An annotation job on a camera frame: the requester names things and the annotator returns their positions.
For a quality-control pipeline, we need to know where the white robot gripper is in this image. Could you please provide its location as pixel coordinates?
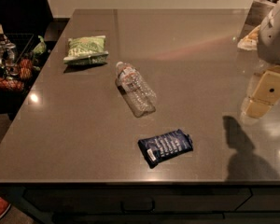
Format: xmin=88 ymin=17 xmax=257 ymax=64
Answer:
xmin=241 ymin=0 xmax=280 ymax=119

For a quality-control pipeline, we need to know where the red netted produce bag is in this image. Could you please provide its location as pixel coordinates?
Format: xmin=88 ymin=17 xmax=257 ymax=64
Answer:
xmin=0 ymin=79 xmax=24 ymax=92

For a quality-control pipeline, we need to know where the pale packaged snack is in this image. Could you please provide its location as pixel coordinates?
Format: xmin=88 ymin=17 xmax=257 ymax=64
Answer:
xmin=237 ymin=26 xmax=260 ymax=50

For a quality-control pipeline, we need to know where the black drawer handle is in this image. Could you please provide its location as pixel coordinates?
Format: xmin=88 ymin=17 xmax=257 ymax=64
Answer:
xmin=120 ymin=200 xmax=155 ymax=214

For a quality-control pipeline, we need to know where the glass jar in basket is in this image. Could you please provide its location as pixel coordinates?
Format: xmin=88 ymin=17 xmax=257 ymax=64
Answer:
xmin=4 ymin=43 xmax=18 ymax=65

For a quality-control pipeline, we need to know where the dark blue snack bag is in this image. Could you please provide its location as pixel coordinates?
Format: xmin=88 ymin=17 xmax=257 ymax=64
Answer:
xmin=138 ymin=129 xmax=193 ymax=168

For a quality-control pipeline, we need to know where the green snack bag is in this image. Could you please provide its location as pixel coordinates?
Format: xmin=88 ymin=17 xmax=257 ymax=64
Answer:
xmin=63 ymin=35 xmax=108 ymax=65

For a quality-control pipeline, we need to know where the black wire basket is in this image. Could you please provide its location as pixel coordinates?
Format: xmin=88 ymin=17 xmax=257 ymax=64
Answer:
xmin=0 ymin=34 xmax=35 ymax=114

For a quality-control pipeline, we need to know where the green vegetable in basket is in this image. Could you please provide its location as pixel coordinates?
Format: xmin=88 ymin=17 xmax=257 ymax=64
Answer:
xmin=33 ymin=35 xmax=47 ymax=56

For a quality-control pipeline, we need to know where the clear plastic water bottle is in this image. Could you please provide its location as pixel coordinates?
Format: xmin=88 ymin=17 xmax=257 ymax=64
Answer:
xmin=116 ymin=62 xmax=157 ymax=118

